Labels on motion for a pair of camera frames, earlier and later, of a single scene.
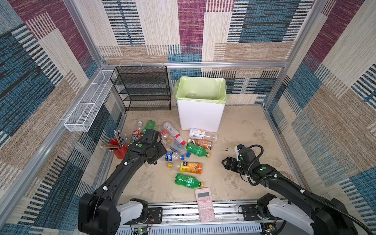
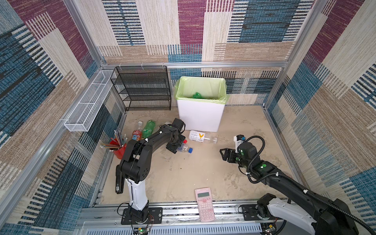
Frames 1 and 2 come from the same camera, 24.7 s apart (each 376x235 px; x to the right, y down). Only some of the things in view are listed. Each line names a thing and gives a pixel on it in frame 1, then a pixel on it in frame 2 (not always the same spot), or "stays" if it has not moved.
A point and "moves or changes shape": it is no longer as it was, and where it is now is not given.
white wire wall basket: [81, 117] stays
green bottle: [151, 125] stays
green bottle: [196, 149] -> [197, 95]
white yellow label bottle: [198, 133] moves or changes shape
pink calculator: [205, 204] stays
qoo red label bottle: [137, 135] stays
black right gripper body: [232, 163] -> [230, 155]
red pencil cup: [117, 144] stays
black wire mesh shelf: [144, 87] stays
